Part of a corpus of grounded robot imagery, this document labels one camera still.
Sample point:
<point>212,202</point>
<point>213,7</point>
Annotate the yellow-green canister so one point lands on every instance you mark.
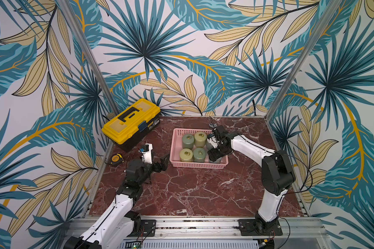
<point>186,155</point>
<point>200,139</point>

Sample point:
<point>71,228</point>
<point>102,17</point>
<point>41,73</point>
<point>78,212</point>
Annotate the yellow black tape measure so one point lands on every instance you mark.
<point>116,159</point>

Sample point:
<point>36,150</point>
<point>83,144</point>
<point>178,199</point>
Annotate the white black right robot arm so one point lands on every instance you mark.
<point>277,172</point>

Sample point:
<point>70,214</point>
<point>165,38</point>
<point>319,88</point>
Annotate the blue canister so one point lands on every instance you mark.
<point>218,161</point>
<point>208,145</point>

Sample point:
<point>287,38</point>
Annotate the aluminium front rail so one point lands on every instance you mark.
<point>187,232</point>

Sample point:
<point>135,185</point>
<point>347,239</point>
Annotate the pink perforated plastic basket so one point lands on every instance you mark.
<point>176,148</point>

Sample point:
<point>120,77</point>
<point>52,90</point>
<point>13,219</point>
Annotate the aluminium frame post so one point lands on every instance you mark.
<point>71,18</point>
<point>312,40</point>

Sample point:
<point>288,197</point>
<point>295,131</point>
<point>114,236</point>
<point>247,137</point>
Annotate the left aluminium frame post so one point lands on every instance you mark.
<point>71,18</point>

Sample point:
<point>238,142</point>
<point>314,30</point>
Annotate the yellow black plastic toolbox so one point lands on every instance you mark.
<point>128,128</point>

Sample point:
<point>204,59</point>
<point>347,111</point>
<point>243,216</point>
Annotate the right aluminium frame post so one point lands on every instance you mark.
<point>312,40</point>

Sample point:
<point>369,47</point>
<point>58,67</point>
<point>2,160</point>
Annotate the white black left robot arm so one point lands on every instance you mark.
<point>119,220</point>

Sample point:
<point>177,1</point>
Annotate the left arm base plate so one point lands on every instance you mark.
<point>145,228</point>

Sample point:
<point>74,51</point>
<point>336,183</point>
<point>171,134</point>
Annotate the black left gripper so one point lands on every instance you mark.
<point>163,165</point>

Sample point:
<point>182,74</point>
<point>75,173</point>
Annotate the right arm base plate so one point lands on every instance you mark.
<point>258,227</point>

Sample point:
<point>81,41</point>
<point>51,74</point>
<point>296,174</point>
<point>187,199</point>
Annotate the dark green back-left canister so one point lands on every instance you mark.
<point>188,141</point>

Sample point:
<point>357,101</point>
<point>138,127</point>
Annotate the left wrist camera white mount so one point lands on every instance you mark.
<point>146,153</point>

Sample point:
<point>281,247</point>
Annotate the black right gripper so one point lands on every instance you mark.
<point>218,149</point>

